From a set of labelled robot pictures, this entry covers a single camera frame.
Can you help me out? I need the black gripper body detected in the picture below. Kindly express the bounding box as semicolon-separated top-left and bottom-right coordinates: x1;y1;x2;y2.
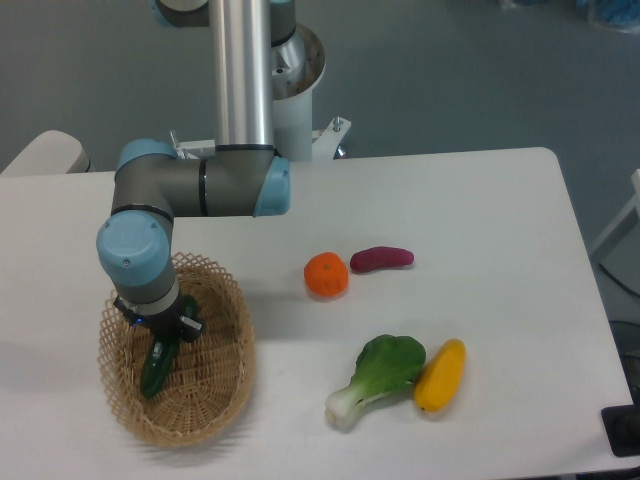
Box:
113;294;183;339

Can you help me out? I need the green cucumber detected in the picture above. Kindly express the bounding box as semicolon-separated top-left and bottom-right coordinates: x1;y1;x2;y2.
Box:
140;295;199;399

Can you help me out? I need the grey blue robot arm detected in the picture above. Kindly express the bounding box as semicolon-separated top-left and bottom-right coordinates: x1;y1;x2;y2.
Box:
96;1;290;342

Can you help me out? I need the woven wicker basket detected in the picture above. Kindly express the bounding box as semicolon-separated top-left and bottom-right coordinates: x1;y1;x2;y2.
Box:
98;253;256;447

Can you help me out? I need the orange toy fruit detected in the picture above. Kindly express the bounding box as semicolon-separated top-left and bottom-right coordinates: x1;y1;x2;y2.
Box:
303;252;349;298

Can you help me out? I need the purple sweet potato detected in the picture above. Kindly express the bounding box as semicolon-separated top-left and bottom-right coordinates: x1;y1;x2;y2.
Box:
349;246;414;274

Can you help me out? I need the green bok choy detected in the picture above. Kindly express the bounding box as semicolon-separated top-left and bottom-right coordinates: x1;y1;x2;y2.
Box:
325;334;427;431

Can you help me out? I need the white chair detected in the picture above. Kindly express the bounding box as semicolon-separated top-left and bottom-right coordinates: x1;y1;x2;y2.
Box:
1;130;94;177

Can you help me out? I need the yellow mango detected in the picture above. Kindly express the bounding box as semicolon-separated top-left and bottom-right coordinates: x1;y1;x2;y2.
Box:
413;339;466;413

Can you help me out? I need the white furniture at right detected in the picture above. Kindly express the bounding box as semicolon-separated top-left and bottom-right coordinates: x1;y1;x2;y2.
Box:
588;170;639;263

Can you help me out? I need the black device at table edge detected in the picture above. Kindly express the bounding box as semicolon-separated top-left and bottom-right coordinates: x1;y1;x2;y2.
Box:
601;405;639;458

